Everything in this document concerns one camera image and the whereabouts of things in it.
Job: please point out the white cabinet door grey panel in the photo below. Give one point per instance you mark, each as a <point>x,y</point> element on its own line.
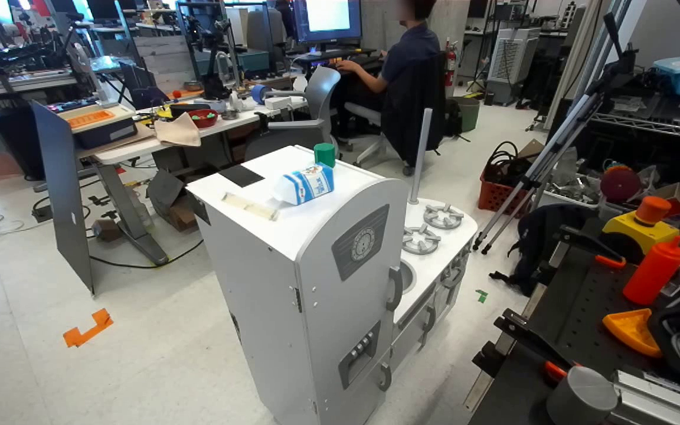
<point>354,316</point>

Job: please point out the white toy fridge cabinet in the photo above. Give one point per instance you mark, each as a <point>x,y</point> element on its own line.
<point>253,262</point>

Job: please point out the blue white milk carton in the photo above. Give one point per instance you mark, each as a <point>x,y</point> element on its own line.
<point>306,185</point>

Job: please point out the green plastic cup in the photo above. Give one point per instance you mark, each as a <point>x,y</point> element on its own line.
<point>325,154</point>

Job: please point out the white toy stove unit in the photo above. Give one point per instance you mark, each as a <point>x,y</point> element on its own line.
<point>435,262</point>

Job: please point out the black flat pad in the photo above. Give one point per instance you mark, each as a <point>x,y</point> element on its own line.
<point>243,177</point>

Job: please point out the grey office chair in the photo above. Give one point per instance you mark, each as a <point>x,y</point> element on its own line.
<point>318,97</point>

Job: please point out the person in dark shirt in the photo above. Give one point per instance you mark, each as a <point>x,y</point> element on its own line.
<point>411,84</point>

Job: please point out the green waste bin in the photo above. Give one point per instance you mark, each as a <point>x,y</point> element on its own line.
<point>468,113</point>

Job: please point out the small green floor piece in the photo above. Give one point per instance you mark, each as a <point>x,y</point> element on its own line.
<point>480,297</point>

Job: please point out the red bowl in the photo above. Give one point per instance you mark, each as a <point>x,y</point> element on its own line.
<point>201,116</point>

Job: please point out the tan crumpled paper bag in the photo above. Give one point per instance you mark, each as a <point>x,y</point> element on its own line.
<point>178,131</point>

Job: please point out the computer monitor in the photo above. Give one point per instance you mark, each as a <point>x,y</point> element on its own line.
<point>332,21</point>

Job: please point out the black backpack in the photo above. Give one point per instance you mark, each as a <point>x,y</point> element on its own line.
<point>543,244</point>

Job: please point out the grey metal tripod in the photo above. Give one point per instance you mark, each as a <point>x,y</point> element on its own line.
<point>545,162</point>

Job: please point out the white work table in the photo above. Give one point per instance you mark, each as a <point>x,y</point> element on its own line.
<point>132,151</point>

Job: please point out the black box orange top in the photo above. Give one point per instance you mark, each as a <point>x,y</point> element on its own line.
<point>100,126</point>

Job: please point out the orange tape piece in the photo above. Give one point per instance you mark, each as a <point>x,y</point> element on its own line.
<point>88,329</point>

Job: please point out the dark red disc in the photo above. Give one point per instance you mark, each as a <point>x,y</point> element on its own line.
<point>619,182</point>

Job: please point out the dark grey flat panel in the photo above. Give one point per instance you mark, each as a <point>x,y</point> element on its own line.
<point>60,190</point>

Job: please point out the grey metal cylinder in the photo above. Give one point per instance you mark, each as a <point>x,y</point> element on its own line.
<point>581,396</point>

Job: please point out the yellow orange emergency stop button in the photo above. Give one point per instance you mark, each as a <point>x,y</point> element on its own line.
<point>646,225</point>

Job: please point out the orange plastic wedge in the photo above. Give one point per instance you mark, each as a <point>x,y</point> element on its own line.
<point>635,329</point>

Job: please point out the orange plastic cylinder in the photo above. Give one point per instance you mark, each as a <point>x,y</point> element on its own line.
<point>654,272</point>

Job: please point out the grey toy kitchen post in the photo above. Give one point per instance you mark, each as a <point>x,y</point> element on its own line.
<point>421,154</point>

